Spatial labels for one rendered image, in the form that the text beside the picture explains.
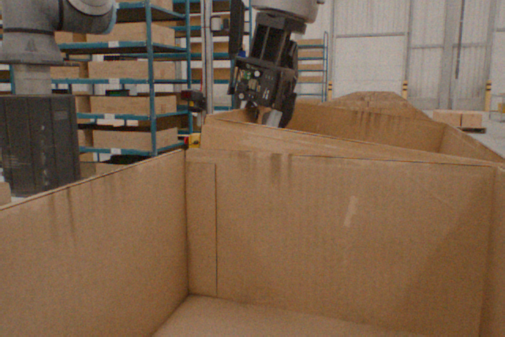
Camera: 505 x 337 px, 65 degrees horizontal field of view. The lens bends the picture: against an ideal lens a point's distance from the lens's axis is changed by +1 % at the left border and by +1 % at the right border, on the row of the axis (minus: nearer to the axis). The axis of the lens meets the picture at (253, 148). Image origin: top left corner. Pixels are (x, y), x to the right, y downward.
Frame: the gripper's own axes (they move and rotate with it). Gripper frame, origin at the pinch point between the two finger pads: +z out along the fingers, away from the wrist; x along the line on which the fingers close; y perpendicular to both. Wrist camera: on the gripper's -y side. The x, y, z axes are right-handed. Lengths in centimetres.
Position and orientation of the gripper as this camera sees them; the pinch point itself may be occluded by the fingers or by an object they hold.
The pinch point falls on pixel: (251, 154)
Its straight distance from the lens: 60.6
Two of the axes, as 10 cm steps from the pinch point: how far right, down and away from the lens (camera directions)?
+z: -2.4, 9.4, 2.3
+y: -3.0, 1.5, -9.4
